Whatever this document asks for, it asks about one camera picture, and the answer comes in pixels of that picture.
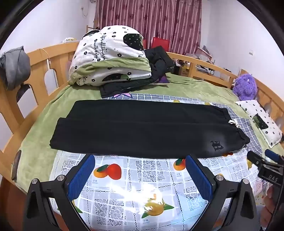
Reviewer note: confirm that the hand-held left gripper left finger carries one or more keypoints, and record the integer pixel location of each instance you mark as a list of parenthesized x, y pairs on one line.
[(81, 175)]

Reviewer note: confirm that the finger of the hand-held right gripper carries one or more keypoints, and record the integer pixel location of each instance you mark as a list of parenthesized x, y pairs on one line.
[(274, 156), (255, 157)]

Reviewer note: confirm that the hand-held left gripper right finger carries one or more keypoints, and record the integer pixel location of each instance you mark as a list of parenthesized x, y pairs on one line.
[(198, 177)]

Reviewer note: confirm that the black pants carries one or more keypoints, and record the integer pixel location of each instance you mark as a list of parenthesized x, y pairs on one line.
[(133, 131)]

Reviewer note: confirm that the person's right hand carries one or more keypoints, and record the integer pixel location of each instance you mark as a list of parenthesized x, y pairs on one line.
[(269, 200)]

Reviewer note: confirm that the white floral pillow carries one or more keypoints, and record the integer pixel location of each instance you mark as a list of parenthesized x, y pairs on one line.
[(250, 108)]

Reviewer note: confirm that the fruit print plastic tablecloth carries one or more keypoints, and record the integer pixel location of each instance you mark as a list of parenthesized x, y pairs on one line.
[(133, 173)]

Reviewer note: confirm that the green blanket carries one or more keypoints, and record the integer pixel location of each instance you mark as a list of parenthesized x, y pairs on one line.
[(35, 133)]

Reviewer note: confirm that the purple plush toy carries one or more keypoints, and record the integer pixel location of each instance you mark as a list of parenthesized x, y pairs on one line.
[(245, 86)]

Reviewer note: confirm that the purple pouch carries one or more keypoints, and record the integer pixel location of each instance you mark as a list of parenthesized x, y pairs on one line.
[(163, 80)]

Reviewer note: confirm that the cardboard box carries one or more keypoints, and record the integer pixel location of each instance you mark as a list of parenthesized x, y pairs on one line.
[(184, 70)]

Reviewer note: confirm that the black jacket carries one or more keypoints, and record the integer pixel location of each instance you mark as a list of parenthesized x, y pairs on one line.
[(159, 60)]

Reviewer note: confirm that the grey cap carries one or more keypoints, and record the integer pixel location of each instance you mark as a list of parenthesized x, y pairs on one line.
[(15, 66)]

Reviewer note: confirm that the folded white floral quilt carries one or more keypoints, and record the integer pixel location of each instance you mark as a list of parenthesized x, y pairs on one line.
[(106, 48)]

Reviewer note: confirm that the red box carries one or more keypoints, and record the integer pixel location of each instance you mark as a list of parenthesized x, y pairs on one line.
[(160, 43)]

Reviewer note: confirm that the dark red curtain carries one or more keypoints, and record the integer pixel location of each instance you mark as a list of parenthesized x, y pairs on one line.
[(155, 20)]

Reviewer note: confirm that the wooden bed frame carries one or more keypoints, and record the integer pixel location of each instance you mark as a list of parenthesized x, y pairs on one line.
[(62, 57)]

